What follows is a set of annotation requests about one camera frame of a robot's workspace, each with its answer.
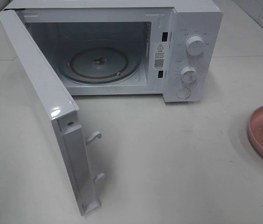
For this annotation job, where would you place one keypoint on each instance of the pink round plate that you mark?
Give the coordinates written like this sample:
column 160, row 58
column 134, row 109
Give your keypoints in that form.
column 255, row 130

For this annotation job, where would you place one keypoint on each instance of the round door release button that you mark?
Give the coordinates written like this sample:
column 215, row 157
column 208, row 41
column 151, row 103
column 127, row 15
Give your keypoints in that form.
column 183, row 93

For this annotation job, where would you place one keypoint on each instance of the glass microwave turntable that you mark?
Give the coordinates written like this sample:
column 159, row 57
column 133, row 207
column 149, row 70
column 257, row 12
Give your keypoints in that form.
column 100, row 61

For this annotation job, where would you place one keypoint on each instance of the white microwave door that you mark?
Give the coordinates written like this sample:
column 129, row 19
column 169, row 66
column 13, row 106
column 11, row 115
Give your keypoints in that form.
column 55, row 109

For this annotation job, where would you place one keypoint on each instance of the white microwave oven body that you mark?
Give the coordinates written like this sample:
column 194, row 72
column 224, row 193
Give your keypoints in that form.
column 57, row 25

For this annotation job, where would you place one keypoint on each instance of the upper white round knob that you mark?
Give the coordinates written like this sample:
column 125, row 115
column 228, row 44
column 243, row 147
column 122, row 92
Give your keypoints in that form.
column 195, row 45

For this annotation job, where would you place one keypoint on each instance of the white timer knob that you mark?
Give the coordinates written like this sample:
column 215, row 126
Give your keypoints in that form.
column 188, row 74

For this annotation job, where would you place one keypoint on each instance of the white warning label sticker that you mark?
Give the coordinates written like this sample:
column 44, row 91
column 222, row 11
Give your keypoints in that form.
column 159, row 54

